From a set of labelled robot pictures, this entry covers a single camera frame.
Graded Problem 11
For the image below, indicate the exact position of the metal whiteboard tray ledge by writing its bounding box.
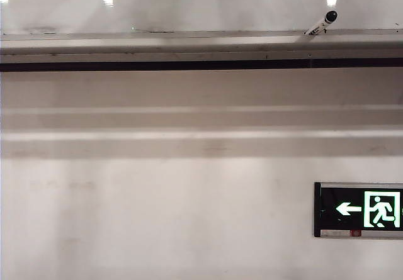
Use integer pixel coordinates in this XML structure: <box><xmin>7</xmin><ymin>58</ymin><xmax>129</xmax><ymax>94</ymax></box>
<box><xmin>0</xmin><ymin>28</ymin><xmax>403</xmax><ymax>72</ymax></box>

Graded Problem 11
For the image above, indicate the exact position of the white glossy whiteboard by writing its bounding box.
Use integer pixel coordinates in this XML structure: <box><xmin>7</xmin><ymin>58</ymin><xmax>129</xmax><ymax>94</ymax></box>
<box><xmin>0</xmin><ymin>0</ymin><xmax>403</xmax><ymax>35</ymax></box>

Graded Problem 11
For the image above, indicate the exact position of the white marker with black cap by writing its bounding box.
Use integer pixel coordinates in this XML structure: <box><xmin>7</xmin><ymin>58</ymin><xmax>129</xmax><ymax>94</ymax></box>
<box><xmin>304</xmin><ymin>9</ymin><xmax>339</xmax><ymax>36</ymax></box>

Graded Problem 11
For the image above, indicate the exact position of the black green emergency exit sign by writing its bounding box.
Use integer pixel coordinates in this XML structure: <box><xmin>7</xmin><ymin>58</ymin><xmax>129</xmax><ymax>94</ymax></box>
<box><xmin>314</xmin><ymin>181</ymin><xmax>403</xmax><ymax>239</ymax></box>

